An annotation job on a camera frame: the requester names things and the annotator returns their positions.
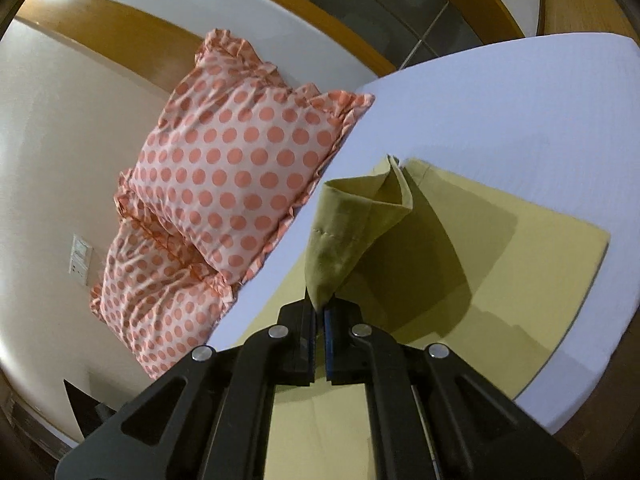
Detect khaki pants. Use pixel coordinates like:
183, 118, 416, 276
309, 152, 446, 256
234, 154, 612, 480

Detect polka dot pillow near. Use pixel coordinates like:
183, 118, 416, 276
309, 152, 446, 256
116, 29, 374, 286

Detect polka dot pillow far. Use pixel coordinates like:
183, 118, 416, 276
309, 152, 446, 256
90, 217, 236, 379

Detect white bed sheet mattress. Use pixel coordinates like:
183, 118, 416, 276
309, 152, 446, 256
205, 31, 640, 436

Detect white wall socket plate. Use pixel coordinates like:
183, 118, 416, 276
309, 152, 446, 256
68, 235, 93, 286

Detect polka dot pillow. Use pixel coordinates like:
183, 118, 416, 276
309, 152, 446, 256
116, 29, 374, 286
90, 217, 236, 379

